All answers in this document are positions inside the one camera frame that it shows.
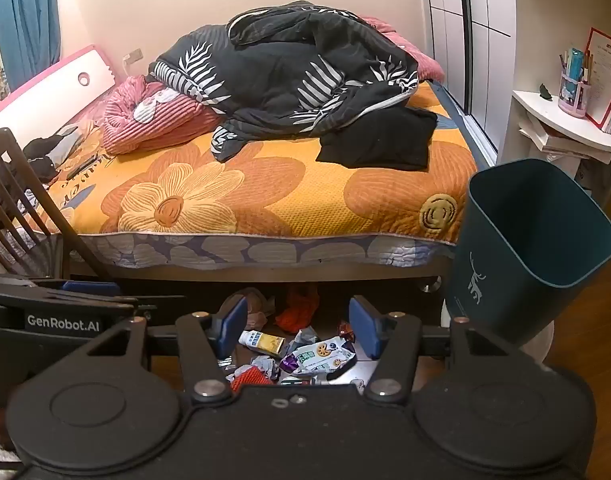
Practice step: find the blue curtain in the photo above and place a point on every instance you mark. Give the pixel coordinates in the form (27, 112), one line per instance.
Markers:
(25, 10)

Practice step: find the brown wooden chair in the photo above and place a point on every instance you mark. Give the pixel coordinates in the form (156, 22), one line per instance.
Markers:
(50, 200)

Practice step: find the black leaf print duvet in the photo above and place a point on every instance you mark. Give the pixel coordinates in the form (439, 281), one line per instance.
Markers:
(285, 75)

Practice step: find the pink white headboard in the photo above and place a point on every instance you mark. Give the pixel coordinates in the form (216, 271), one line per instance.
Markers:
(45, 90)

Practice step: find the pink pen holder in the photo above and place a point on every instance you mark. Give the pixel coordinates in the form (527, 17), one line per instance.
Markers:
(573, 100)

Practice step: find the crumpled white paper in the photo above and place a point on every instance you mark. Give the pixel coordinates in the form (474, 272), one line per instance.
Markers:
(301, 339)

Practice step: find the purple candy wrapper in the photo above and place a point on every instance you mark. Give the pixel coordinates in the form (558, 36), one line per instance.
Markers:
(288, 362)

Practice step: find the white green cookie wrapper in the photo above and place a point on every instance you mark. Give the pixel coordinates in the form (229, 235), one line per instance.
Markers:
(320, 355)

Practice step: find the black and white clothing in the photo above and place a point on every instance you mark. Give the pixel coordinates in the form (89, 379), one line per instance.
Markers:
(50, 152)

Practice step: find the black garment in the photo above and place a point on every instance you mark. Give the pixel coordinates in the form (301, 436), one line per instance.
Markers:
(380, 140)

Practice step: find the grey floral mattress pad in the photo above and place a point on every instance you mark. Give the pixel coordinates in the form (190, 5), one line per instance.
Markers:
(265, 250)

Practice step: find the red candy wrapper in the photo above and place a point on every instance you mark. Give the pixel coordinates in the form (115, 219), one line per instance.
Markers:
(346, 331)

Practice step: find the wall socket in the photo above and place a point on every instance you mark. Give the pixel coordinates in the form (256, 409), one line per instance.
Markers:
(135, 54)

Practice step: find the yellow white milk carton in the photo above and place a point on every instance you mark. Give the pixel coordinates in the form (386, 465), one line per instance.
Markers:
(263, 344)

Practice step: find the small green figure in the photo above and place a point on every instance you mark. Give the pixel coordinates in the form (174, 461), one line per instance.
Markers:
(545, 92)

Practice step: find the stack of papers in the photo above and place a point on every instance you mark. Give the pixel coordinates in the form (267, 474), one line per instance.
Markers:
(550, 140)

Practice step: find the bunch of pens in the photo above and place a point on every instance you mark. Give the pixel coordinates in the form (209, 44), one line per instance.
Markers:
(575, 65)

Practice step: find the white wardrobe doors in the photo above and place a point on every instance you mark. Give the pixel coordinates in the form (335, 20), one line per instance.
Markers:
(490, 60)

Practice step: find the pale pink plastic bag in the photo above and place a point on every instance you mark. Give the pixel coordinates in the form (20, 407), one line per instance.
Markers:
(253, 310)

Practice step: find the orange floral bedspread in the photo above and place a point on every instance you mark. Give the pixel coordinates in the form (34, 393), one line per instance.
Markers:
(285, 195)

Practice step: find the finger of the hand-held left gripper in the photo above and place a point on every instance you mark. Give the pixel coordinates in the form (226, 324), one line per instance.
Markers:
(90, 288)
(155, 303)

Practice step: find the white shelf unit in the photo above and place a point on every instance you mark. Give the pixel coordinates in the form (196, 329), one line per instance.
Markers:
(530, 35)

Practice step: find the pink striped pillow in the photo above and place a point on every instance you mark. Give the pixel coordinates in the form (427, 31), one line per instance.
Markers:
(155, 120)

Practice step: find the red bordered book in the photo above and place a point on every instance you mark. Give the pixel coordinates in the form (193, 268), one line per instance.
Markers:
(605, 75)

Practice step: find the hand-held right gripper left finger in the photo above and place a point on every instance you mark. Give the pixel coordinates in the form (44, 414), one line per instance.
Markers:
(234, 322)

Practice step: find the teal plastic bin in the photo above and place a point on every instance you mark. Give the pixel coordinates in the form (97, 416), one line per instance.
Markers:
(490, 270)

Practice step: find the red plastic bag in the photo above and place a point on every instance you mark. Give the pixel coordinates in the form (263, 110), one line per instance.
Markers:
(298, 312)

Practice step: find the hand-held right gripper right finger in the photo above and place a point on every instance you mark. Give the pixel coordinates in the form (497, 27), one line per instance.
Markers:
(363, 327)

